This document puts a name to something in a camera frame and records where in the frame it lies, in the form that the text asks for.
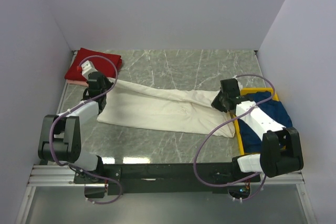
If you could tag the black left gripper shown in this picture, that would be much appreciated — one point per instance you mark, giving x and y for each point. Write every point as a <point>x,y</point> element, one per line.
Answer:
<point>108,83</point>

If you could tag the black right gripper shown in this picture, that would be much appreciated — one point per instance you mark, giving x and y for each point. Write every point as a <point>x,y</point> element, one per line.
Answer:
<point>216,103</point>

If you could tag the white t shirt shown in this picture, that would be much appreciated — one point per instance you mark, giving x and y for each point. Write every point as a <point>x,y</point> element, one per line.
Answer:
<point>134,105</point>

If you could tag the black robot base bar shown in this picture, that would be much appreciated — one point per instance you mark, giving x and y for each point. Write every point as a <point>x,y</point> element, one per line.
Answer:
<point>172,178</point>

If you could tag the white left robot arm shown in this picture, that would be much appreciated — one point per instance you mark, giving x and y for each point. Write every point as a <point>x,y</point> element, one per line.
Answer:
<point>60,137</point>

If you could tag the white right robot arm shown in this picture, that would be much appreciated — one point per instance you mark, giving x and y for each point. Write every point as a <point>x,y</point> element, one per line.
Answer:
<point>280,152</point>

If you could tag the pink folded t shirt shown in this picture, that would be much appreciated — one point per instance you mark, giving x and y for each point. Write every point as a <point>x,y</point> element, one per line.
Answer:
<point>80,83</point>

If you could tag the yellow plastic bin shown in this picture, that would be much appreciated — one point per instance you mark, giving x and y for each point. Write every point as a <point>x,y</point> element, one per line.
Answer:
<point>250,119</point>

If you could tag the red folded t shirt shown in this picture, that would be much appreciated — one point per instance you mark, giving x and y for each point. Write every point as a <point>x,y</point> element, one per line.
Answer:
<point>105,63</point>

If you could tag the blue t shirt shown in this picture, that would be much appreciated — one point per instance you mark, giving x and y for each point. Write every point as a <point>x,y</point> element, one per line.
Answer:
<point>272,115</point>

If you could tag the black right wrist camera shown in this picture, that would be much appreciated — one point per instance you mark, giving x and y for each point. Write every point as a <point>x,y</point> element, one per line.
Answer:
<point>230,88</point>

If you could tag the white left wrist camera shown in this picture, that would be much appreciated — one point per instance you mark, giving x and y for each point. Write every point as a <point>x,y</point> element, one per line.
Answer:
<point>86,69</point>

